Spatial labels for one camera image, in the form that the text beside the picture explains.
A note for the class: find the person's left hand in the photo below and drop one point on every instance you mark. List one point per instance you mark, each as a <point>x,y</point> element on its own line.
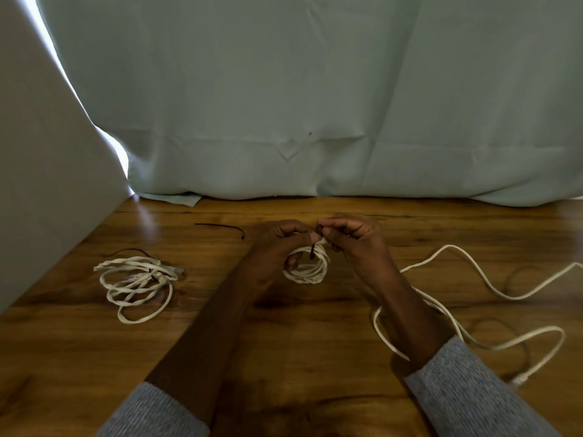
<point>268,250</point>

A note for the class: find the person's right hand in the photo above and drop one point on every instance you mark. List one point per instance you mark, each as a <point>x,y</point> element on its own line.
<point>364,250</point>

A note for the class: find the person's left thumb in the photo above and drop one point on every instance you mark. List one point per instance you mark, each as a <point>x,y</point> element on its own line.
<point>305,238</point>

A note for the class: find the person's right thumb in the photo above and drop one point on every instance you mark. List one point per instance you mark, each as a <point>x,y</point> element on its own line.
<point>332,235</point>

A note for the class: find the short black twist tie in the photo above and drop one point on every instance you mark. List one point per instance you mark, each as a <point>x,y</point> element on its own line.
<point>312,253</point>

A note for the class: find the person's left forearm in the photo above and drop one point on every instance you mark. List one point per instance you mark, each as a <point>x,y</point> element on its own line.
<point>214,332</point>

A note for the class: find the person's right forearm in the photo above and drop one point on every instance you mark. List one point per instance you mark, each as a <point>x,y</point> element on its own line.
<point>410,323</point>

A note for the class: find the loose black twist tie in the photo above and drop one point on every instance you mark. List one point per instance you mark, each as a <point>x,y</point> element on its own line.
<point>223,226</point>

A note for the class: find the pale green cloth curtain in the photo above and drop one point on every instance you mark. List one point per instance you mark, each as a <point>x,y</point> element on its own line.
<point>319,86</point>

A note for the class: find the grey knit right sleeve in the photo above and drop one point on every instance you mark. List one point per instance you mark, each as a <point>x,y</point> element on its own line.
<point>473,395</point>

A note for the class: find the grey knit sleeve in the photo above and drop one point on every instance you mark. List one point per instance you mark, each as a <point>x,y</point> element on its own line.
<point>155,414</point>
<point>473,395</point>

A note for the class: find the grey knit left sleeve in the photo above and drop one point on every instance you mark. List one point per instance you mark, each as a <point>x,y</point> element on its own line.
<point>155,414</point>

